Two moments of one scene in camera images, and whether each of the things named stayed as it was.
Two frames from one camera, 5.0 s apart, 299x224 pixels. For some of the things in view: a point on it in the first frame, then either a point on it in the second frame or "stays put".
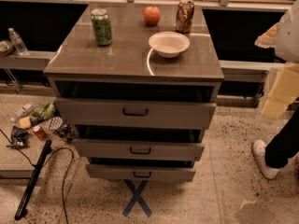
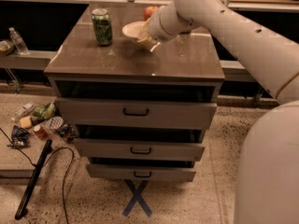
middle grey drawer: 135,149 stays put
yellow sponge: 25,122 stays put
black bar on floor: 33,180 stays put
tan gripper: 288,37 -> 156,28
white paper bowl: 169,44 -> 134,29
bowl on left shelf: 7,48 stays put
